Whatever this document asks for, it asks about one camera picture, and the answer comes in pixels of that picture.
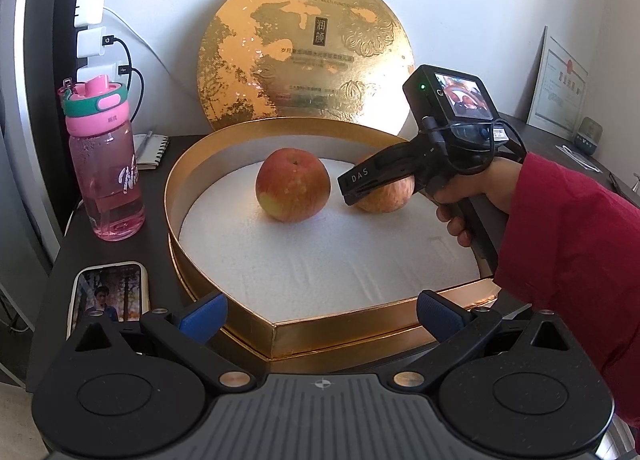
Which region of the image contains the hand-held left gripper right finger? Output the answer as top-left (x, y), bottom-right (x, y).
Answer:
top-left (387, 290), bottom-right (577, 393)

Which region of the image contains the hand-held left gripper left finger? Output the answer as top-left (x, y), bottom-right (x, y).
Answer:
top-left (67, 290), bottom-right (257, 393)

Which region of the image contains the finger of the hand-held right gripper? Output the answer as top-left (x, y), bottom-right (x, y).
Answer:
top-left (337, 141), bottom-right (426, 197)
top-left (343, 171), bottom-right (423, 207)

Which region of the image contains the red yellow apple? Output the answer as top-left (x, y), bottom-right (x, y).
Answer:
top-left (255, 147), bottom-right (332, 223)
top-left (352, 152), bottom-right (417, 214)

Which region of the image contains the round gold gift box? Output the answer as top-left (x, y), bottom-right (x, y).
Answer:
top-left (164, 116), bottom-right (503, 361)

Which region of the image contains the round gold box lid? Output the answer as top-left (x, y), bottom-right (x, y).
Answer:
top-left (196, 0), bottom-right (416, 137)

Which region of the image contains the person's right forearm red sleeve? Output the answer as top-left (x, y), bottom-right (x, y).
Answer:
top-left (492, 152), bottom-right (640, 428)

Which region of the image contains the black desktop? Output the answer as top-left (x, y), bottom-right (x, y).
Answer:
top-left (25, 112), bottom-right (640, 391)

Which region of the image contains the person's right hand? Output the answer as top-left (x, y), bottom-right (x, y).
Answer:
top-left (432, 152), bottom-right (525, 248)

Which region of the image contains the smartphone with lit screen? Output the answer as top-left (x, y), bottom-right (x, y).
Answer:
top-left (66, 261), bottom-right (151, 341)

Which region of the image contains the framed certificate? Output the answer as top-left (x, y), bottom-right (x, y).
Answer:
top-left (526, 26), bottom-right (591, 141)

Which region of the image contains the small grey desk ornament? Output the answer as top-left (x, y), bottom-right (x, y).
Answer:
top-left (575, 117), bottom-right (604, 157)

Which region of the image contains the pink water bottle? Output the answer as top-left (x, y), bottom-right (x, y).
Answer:
top-left (57, 74), bottom-right (147, 242)

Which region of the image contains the spiral notebook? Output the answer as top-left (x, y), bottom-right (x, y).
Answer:
top-left (133, 131), bottom-right (170, 171)

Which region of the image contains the black power strip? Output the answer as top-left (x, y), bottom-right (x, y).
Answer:
top-left (37, 0), bottom-right (101, 221)

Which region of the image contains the white charger plug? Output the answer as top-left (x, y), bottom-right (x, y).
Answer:
top-left (76, 65), bottom-right (124, 85)
top-left (75, 0), bottom-right (106, 29)
top-left (76, 26), bottom-right (109, 60)

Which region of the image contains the grey monitor back panel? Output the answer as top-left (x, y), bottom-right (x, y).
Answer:
top-left (7, 0), bottom-right (76, 263)

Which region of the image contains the black charging cable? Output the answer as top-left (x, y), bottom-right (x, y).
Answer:
top-left (120, 67), bottom-right (146, 123)
top-left (106, 37), bottom-right (134, 91)

